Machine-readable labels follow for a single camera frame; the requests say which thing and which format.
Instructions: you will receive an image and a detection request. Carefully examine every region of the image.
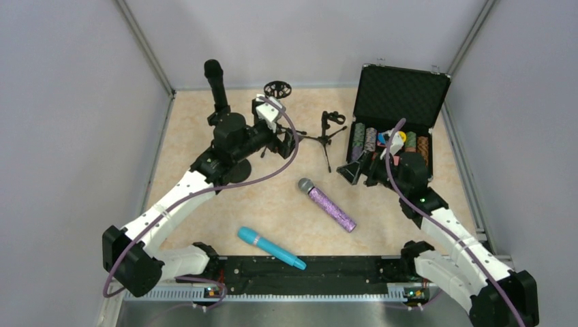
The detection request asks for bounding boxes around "black tripod shock-mount stand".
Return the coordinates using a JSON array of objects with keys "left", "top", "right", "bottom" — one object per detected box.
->
[{"left": 260, "top": 80, "right": 307, "bottom": 158}]

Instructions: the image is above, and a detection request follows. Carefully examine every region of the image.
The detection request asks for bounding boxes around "black round-base mic stand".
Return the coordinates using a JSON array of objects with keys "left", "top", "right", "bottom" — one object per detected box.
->
[{"left": 207, "top": 106, "right": 251, "bottom": 183}]

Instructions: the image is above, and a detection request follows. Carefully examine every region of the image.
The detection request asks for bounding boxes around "purple glitter microphone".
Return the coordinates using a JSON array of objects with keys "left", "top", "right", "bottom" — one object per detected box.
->
[{"left": 297, "top": 178, "right": 357, "bottom": 232}]

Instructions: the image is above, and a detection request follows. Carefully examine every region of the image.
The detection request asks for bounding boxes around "black microphone orange end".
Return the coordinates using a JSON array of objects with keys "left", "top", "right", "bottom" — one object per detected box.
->
[{"left": 204, "top": 59, "right": 230, "bottom": 112}]

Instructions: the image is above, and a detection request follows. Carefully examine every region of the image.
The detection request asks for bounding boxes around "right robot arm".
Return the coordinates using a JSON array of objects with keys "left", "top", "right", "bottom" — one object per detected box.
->
[{"left": 337, "top": 134, "right": 540, "bottom": 326}]

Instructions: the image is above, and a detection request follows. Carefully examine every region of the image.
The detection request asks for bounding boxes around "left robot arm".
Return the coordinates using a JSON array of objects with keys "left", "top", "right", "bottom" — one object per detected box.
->
[{"left": 102, "top": 94, "right": 299, "bottom": 298}]

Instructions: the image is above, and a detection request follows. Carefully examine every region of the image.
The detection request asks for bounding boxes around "black tripod stand with clip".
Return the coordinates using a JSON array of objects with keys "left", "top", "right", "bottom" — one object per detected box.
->
[{"left": 299, "top": 111, "right": 348, "bottom": 173}]

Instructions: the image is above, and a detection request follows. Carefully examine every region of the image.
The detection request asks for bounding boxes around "blue dealer chip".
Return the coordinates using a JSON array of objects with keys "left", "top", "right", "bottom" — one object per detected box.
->
[{"left": 376, "top": 132, "right": 389, "bottom": 146}]

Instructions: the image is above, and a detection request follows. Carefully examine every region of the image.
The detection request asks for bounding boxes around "blue orange poker chip stack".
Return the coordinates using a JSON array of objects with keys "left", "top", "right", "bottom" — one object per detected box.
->
[{"left": 364, "top": 127, "right": 378, "bottom": 152}]

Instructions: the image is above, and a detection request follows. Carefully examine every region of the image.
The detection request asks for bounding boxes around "purple poker chip stack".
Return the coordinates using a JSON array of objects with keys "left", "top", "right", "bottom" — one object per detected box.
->
[{"left": 350, "top": 123, "right": 365, "bottom": 161}]

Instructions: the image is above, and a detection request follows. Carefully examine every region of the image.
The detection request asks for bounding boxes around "yellow dealer chip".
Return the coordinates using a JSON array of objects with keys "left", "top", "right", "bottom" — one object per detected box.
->
[{"left": 397, "top": 131, "right": 407, "bottom": 143}]

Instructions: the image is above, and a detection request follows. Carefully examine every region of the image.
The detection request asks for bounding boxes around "green poker chip stack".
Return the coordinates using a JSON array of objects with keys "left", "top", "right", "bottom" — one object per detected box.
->
[{"left": 404, "top": 131, "right": 417, "bottom": 153}]

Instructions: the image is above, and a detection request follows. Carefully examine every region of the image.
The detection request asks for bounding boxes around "brown poker chip stack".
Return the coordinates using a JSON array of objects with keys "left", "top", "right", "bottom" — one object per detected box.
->
[{"left": 416, "top": 136, "right": 429, "bottom": 167}]

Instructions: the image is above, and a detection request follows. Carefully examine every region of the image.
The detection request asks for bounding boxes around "black poker chip case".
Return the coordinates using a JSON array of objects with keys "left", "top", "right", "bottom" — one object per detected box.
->
[{"left": 346, "top": 64, "right": 452, "bottom": 180}]

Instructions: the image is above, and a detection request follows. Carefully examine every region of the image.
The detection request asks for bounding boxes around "teal toy microphone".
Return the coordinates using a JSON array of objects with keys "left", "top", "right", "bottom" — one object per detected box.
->
[{"left": 237, "top": 226, "right": 307, "bottom": 270}]

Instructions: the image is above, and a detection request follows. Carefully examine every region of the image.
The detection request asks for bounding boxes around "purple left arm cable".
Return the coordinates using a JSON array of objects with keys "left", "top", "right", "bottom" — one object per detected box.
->
[{"left": 102, "top": 95, "right": 301, "bottom": 312}]

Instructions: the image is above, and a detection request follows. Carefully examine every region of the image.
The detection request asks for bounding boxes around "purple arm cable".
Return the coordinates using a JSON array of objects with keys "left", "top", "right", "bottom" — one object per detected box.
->
[
  {"left": 384, "top": 118, "right": 527, "bottom": 327},
  {"left": 102, "top": 95, "right": 301, "bottom": 312}
]

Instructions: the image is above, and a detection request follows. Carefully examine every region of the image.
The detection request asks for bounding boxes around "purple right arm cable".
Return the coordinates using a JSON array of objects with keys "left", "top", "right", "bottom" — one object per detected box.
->
[{"left": 384, "top": 118, "right": 527, "bottom": 327}]

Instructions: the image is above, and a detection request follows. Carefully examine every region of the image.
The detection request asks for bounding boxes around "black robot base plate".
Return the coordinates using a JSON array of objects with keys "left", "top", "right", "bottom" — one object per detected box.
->
[{"left": 195, "top": 242, "right": 434, "bottom": 300}]

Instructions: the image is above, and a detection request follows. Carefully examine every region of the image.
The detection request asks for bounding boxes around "white cable duct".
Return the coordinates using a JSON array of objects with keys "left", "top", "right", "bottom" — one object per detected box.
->
[{"left": 123, "top": 283, "right": 429, "bottom": 309}]

